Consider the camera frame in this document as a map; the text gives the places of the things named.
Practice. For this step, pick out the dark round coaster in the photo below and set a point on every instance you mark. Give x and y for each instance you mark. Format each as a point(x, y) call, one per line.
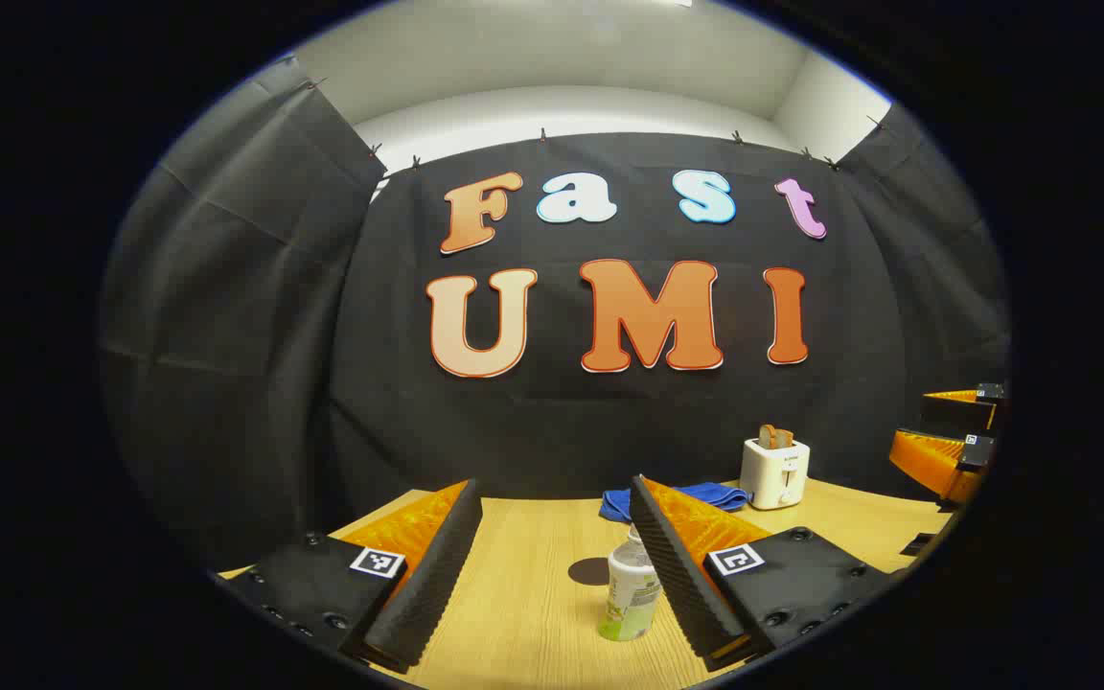
point(588, 571)

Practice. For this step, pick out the toast slice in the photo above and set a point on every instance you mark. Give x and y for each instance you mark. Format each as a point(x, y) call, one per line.
point(774, 437)

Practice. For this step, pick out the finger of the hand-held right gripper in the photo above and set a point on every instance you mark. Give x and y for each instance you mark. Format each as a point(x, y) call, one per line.
point(959, 412)
point(935, 460)

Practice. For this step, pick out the blue cloth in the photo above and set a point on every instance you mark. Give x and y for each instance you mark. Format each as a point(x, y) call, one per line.
point(705, 495)

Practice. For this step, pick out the clear water bottle white label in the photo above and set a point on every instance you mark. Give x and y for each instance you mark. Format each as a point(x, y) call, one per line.
point(629, 594)

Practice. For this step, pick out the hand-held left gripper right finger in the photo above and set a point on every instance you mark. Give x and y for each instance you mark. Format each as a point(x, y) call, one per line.
point(681, 575)

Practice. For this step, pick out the white toaster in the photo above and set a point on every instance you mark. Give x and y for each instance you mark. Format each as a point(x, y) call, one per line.
point(774, 474)

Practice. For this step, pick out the black backdrop cloth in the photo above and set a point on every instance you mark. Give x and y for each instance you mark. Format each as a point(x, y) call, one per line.
point(370, 431)

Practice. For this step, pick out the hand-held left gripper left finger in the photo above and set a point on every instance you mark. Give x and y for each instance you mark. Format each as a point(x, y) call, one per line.
point(427, 585)

